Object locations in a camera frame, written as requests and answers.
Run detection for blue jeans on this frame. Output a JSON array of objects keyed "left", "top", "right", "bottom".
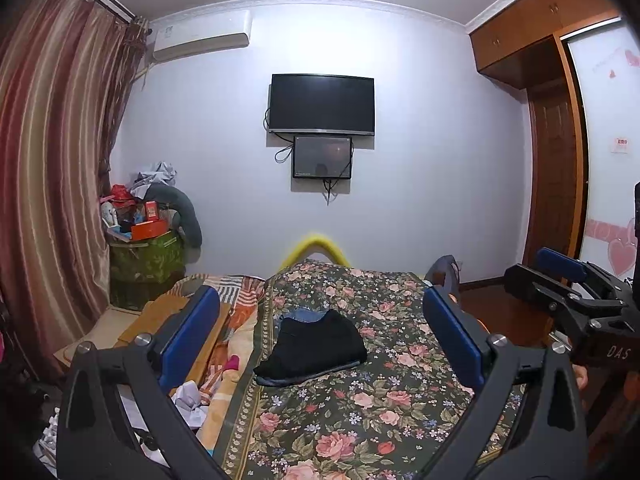
[{"left": 257, "top": 308, "right": 368, "bottom": 387}]

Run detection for black pants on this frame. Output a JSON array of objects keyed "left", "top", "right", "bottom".
[{"left": 254, "top": 309, "right": 368, "bottom": 386}]

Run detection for yellow headboard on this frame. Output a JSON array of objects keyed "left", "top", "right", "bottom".
[{"left": 278, "top": 232, "right": 352, "bottom": 272}]

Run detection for striped brown curtain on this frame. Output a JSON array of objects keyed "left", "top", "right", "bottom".
[{"left": 0, "top": 0, "right": 147, "bottom": 393}]

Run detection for grey crumpled cloth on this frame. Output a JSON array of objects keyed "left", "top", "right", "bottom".
[{"left": 132, "top": 161, "right": 179, "bottom": 197}]

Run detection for white crumpled paper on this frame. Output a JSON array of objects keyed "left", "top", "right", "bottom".
[{"left": 169, "top": 381, "right": 212, "bottom": 429}]

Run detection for floral bedspread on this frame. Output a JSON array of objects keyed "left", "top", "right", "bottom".
[{"left": 214, "top": 259, "right": 557, "bottom": 480}]

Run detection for white wardrobe sliding door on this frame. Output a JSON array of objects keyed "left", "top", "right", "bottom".
[{"left": 566, "top": 24, "right": 640, "bottom": 282}]

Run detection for white air conditioner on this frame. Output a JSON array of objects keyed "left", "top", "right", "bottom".
[{"left": 152, "top": 8, "right": 251, "bottom": 62}]

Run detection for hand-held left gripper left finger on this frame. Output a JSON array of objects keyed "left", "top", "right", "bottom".
[{"left": 55, "top": 285, "right": 232, "bottom": 480}]

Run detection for black wall television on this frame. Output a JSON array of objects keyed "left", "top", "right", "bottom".
[{"left": 268, "top": 73, "right": 376, "bottom": 137}]

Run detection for red bag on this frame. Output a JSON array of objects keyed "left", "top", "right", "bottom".
[{"left": 101, "top": 184, "right": 137, "bottom": 207}]

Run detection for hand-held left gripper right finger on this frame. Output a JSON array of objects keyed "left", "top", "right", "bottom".
[{"left": 415, "top": 285, "right": 587, "bottom": 480}]

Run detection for wooden wardrobe cabinets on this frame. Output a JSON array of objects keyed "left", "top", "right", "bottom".
[{"left": 468, "top": 0, "right": 622, "bottom": 92}]

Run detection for striped orange blanket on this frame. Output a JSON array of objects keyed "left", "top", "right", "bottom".
[{"left": 175, "top": 273, "right": 267, "bottom": 413}]

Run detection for red box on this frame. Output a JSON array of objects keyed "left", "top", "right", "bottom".
[{"left": 130, "top": 219, "right": 169, "bottom": 242}]

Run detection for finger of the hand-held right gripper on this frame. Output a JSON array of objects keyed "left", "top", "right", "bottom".
[
  {"left": 533, "top": 246, "right": 629, "bottom": 307},
  {"left": 503, "top": 263, "right": 627, "bottom": 332}
]

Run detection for green patterned box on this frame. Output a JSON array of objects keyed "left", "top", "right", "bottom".
[{"left": 108, "top": 231, "right": 187, "bottom": 312}]

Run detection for small black monitor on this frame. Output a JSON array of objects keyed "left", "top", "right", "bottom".
[{"left": 292, "top": 135, "right": 354, "bottom": 181}]

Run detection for grey neck pillow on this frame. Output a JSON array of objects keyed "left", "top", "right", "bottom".
[{"left": 144, "top": 183, "right": 204, "bottom": 249}]

